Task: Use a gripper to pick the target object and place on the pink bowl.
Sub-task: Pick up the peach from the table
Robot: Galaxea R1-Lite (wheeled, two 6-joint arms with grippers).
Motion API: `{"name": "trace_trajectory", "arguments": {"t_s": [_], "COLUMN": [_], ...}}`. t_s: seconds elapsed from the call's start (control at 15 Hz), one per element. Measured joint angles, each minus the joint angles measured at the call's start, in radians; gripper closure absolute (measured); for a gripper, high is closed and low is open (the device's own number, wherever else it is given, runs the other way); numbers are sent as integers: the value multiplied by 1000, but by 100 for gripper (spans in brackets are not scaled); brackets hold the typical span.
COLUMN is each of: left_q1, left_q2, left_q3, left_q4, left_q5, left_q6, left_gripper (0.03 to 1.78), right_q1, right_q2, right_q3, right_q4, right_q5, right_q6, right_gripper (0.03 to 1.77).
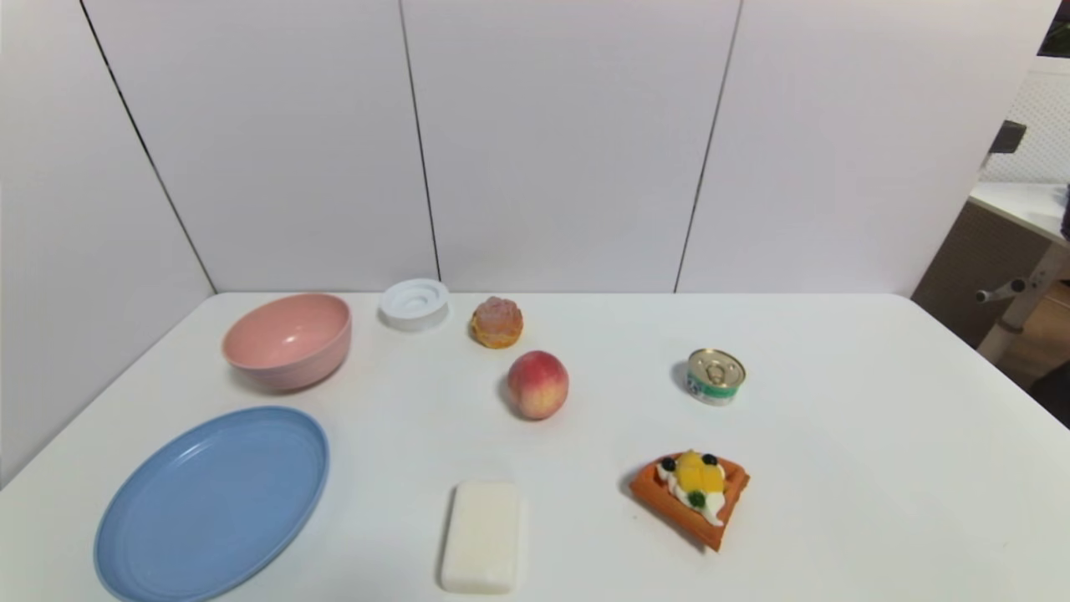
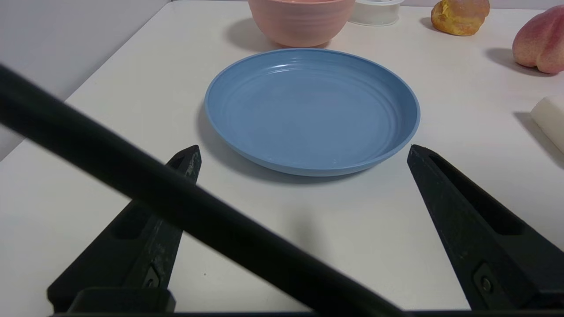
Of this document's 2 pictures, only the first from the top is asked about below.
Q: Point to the peach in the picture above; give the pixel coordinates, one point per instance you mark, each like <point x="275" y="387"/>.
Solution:
<point x="537" y="385"/>

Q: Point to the pink bowl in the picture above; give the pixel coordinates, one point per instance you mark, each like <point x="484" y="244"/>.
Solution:
<point x="284" y="344"/>

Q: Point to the orange cream puff pastry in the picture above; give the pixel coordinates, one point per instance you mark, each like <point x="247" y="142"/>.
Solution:
<point x="496" y="324"/>

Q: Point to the white round plastic lid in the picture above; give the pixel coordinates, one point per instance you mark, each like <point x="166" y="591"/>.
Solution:
<point x="415" y="304"/>

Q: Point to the small tin can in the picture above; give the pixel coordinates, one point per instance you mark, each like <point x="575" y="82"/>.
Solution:
<point x="715" y="378"/>

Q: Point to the white soap bar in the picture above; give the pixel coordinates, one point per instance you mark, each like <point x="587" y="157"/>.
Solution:
<point x="481" y="537"/>

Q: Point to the waffle slice with fruit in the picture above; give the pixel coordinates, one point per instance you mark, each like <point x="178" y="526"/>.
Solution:
<point x="692" y="495"/>

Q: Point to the blue oval plate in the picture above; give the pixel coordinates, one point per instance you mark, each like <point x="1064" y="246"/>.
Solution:
<point x="209" y="506"/>

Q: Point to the brown desk panel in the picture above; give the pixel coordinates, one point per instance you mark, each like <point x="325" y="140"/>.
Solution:
<point x="961" y="267"/>

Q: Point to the white desk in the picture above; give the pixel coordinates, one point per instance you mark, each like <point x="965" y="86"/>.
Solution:
<point x="1024" y="205"/>

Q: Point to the black device on desk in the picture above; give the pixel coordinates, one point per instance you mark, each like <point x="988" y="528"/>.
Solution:
<point x="1007" y="136"/>

